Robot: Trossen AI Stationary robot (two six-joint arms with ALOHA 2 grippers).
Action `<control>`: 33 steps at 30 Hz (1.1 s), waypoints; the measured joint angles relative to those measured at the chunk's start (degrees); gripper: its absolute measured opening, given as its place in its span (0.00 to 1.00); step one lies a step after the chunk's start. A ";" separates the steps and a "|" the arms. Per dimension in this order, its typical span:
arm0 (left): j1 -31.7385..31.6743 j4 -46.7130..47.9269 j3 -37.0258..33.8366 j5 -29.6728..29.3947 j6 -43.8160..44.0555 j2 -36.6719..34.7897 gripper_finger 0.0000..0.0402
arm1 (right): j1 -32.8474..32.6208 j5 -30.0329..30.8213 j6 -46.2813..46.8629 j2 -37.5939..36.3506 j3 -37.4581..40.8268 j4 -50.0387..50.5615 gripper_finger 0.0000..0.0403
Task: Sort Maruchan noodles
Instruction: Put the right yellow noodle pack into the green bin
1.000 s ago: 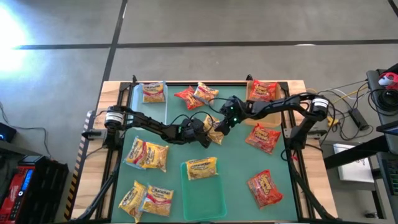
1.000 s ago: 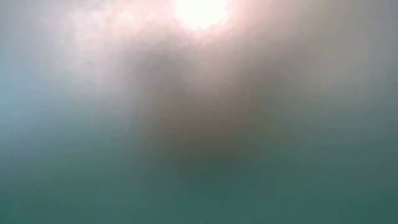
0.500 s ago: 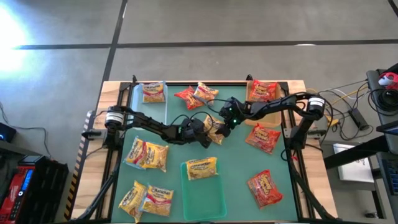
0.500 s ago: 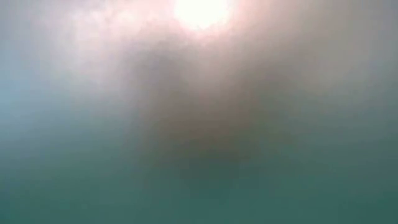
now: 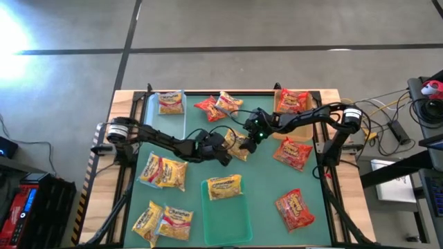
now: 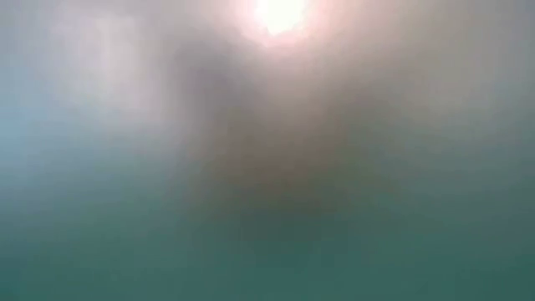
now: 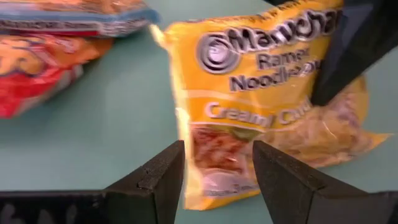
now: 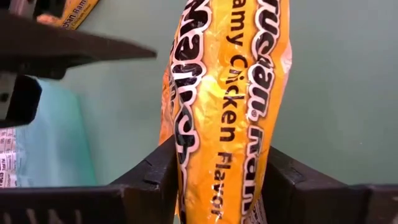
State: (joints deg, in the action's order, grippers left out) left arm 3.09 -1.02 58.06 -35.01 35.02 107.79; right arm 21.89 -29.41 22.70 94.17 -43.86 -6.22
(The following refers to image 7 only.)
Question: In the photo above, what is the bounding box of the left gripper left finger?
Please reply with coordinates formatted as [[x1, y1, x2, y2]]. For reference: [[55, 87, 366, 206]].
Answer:
[[0, 139, 186, 224]]

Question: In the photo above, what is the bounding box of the green table mat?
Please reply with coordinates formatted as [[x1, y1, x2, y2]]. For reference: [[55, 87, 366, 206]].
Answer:
[[0, 0, 398, 224]]

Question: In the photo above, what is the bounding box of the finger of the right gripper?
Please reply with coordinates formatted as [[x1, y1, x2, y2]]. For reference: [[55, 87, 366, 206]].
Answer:
[[310, 0, 398, 107]]

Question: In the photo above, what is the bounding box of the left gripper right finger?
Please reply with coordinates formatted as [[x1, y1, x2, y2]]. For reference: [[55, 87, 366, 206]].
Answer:
[[252, 139, 398, 224]]

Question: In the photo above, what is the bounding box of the yellow Maruchan noodle packet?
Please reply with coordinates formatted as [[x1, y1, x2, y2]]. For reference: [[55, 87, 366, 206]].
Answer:
[[149, 0, 392, 211]]

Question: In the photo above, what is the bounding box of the blue-edged beef noodle packet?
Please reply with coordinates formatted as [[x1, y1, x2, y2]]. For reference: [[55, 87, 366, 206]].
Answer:
[[0, 0, 161, 39]]

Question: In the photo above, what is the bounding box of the red Maruchan noodle packet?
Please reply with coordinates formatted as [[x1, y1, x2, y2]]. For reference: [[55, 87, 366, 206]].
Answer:
[[0, 32, 114, 119]]

